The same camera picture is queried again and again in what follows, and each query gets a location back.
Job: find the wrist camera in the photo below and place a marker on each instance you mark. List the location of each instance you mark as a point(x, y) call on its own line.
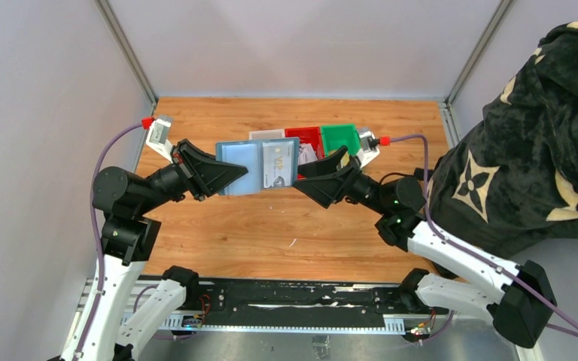
point(157, 136)
point(369, 146)

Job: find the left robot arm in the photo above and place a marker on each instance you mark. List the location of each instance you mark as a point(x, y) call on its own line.
point(124, 245)

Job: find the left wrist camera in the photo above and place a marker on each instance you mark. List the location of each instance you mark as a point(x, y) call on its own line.
point(157, 136)

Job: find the white card in red bin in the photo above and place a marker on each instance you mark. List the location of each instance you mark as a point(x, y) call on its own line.
point(307, 154)

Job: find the white VIP card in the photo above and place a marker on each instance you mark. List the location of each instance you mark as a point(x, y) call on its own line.
point(278, 164)

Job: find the black floral blanket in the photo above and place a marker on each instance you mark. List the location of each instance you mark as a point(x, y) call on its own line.
point(512, 180)

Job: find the white plastic bin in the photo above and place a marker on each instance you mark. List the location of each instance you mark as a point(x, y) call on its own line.
point(266, 134)

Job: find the green plastic bin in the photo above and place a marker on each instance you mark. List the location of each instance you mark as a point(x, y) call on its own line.
point(335, 136)

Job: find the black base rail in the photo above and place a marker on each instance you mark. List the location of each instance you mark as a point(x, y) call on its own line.
point(289, 305)

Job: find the red plastic bin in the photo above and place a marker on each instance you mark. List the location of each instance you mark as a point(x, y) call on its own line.
point(312, 135)

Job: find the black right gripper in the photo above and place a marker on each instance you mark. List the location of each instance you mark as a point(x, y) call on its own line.
point(346, 176)

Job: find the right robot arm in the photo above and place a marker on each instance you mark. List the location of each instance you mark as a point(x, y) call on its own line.
point(517, 300)

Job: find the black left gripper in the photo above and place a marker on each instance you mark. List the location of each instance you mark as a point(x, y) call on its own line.
point(187, 171)

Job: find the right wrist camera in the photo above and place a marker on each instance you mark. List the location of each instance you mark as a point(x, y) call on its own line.
point(369, 146)

